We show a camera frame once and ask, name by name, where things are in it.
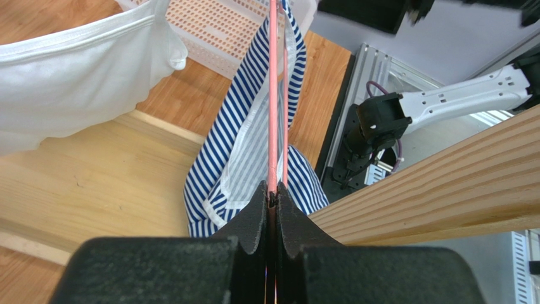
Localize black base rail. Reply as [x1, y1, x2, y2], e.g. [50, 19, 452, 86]
[285, 50, 539, 303]

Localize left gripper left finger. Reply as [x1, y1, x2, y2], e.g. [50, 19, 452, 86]
[51, 182, 269, 303]

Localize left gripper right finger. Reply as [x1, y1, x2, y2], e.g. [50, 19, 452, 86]
[276, 184, 485, 303]

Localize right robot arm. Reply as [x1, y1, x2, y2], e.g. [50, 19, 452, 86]
[318, 1, 539, 172]

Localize white tank top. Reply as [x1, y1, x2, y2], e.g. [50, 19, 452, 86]
[1, 1, 188, 155]

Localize white plastic basket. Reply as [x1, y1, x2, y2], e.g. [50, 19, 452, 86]
[113, 0, 318, 81]

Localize blue striped tank top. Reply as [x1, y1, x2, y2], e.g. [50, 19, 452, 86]
[184, 1, 329, 238]

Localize pink wire hanger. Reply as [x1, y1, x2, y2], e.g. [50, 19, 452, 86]
[267, 1, 289, 198]

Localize wooden clothes rack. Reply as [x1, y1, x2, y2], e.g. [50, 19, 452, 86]
[1, 108, 539, 264]

